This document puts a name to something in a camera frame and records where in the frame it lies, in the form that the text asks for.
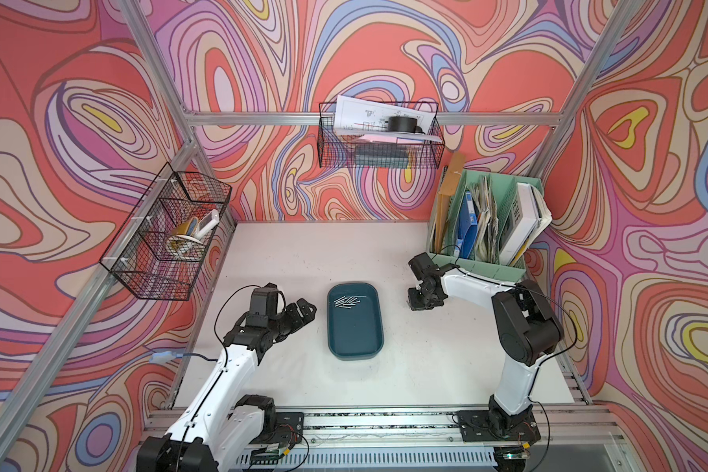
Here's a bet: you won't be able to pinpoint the teal plastic storage tray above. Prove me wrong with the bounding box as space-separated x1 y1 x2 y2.
326 282 385 361

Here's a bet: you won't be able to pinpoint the white paper sheets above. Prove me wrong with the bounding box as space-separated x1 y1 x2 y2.
332 96 443 144

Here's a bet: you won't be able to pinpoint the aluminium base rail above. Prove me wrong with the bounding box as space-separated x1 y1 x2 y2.
140 403 627 472

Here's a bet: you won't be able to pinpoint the black tape roll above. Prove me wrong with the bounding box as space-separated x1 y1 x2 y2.
387 115 423 134

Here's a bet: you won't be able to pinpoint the white book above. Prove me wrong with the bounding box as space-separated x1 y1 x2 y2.
499 183 553 267

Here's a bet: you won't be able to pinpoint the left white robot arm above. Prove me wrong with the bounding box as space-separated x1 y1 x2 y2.
135 295 317 471

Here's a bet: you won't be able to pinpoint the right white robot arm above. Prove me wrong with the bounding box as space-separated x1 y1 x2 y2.
407 253 564 440

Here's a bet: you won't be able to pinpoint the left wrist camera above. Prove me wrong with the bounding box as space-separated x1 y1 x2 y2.
246 282 286 328

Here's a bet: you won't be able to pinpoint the black wire basket left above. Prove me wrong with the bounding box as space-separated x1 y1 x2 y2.
100 163 232 301

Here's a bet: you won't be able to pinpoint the brown folder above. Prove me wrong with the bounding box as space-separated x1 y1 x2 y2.
433 151 466 253

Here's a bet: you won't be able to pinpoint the black wire basket back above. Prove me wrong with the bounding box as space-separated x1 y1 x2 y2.
317 96 446 169

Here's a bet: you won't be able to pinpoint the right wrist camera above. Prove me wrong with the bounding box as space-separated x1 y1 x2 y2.
408 253 440 280

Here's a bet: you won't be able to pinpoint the green file organizer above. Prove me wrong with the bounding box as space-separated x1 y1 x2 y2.
426 169 544 282

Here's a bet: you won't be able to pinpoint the blue folder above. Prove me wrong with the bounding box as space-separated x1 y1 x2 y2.
455 191 479 259

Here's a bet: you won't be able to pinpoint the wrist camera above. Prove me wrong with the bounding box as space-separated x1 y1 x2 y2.
246 282 286 328
408 253 440 280

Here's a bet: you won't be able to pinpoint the stack of magazines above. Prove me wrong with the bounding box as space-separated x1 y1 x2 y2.
471 175 499 264

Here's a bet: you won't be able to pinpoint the tape rolls in basket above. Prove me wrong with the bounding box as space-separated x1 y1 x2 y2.
165 210 219 258

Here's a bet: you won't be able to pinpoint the black wire basket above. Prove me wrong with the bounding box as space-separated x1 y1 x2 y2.
100 163 232 301
317 96 446 169

